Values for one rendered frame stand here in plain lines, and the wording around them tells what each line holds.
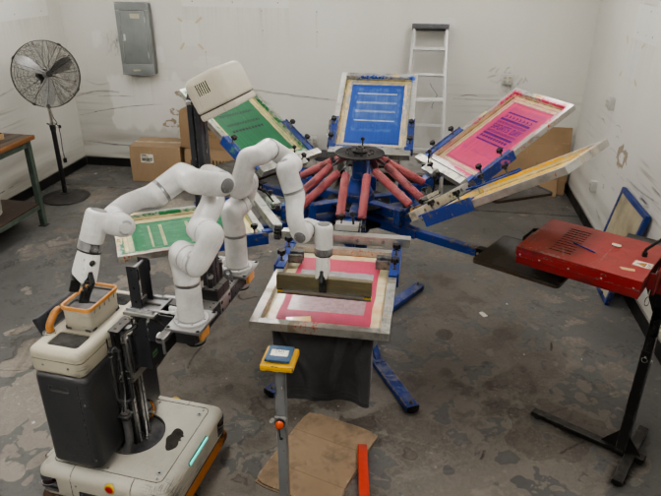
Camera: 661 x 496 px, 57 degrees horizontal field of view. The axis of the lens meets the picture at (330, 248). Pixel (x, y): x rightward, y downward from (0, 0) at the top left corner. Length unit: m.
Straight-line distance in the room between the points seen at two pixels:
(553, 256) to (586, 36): 4.26
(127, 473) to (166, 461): 0.17
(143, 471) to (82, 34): 5.83
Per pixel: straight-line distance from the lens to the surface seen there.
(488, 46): 6.87
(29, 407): 4.02
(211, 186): 2.04
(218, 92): 2.07
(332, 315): 2.65
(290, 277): 2.56
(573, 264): 3.00
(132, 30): 7.49
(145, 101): 7.71
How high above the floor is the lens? 2.35
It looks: 25 degrees down
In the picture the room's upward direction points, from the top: straight up
